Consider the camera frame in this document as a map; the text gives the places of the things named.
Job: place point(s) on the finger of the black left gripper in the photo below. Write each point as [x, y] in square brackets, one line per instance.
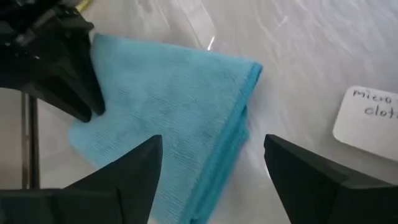
[46, 77]
[82, 68]

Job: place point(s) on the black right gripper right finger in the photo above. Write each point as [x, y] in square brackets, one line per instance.
[326, 196]

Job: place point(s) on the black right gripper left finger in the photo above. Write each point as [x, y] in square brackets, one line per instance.
[124, 186]

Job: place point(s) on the bright blue microfiber towel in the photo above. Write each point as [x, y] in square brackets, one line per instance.
[174, 109]

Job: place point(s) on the white handwritten paper label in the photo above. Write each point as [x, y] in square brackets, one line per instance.
[367, 133]

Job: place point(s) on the black aluminium station frame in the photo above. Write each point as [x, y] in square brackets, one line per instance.
[33, 140]

